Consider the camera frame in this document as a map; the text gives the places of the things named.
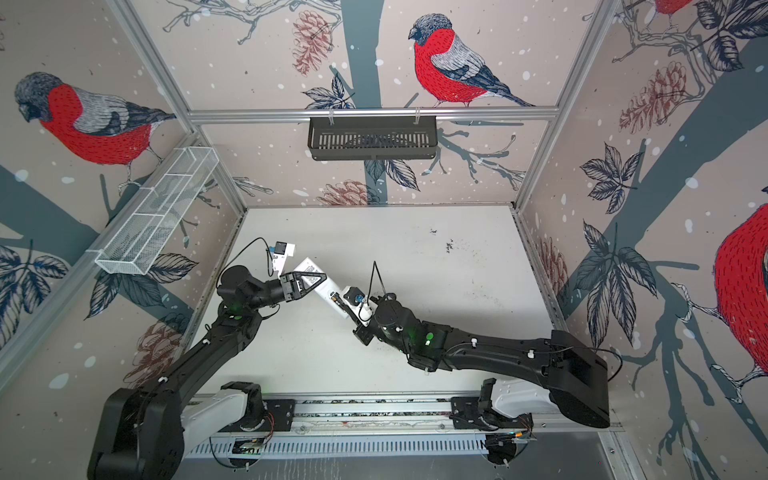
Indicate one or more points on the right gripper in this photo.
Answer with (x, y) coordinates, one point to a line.
(366, 331)

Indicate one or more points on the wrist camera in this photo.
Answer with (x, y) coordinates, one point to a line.
(279, 254)
(358, 303)

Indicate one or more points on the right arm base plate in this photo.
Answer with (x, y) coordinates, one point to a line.
(467, 414)

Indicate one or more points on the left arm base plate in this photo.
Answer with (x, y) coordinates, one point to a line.
(277, 417)

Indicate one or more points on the black wall basket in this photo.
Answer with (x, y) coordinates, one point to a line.
(373, 138)

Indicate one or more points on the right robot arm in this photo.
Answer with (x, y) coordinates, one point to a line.
(573, 374)

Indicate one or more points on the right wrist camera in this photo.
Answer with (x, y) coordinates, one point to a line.
(358, 303)

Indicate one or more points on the aluminium front rail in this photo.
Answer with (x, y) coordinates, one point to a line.
(354, 415)

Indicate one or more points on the white remote control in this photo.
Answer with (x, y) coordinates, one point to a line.
(328, 290)

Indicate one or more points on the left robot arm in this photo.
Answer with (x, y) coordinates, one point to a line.
(145, 432)

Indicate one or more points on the white wire mesh basket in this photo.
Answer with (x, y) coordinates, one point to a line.
(140, 239)

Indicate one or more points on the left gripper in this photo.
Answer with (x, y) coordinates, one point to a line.
(292, 285)

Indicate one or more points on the slotted cable duct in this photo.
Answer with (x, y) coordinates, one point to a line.
(318, 447)

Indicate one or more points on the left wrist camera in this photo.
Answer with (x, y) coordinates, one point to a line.
(279, 254)

